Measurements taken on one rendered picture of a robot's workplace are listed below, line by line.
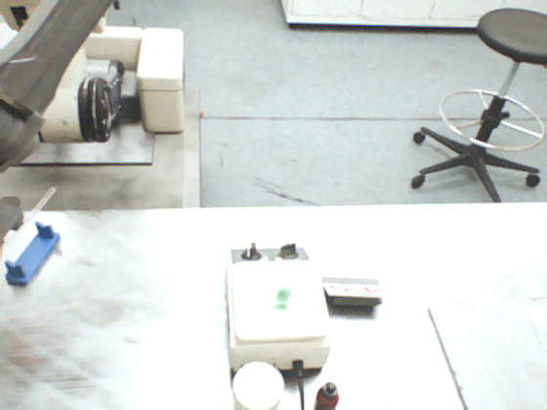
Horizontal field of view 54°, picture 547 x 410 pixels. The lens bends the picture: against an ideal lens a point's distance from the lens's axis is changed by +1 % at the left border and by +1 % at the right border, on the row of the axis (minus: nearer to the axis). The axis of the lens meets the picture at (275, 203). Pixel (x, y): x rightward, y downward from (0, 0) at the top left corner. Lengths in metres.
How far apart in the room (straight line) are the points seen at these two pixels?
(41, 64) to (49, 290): 0.36
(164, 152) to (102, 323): 0.94
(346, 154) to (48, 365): 1.74
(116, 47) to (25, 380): 1.27
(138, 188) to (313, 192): 0.80
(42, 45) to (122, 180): 0.99
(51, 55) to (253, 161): 1.64
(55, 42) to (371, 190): 1.68
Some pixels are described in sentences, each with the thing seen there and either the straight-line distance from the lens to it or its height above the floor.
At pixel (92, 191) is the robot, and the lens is 1.56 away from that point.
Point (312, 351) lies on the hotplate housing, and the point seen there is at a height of 0.80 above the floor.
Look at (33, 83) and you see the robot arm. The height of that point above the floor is 1.09.
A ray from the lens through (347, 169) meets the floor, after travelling 2.23.
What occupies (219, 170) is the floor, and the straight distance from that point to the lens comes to 2.15.
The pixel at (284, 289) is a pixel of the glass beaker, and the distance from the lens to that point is 0.65.
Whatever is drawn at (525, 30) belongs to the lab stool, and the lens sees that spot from 2.06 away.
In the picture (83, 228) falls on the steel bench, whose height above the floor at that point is 0.75.
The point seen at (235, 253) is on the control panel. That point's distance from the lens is 0.81.
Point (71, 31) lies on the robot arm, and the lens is 0.64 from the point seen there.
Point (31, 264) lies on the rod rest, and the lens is 0.88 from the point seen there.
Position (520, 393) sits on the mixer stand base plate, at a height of 0.76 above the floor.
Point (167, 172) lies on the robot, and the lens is 1.59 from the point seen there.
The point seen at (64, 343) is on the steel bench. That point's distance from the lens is 0.80.
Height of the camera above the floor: 1.41
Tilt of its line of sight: 44 degrees down
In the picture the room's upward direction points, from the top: 7 degrees clockwise
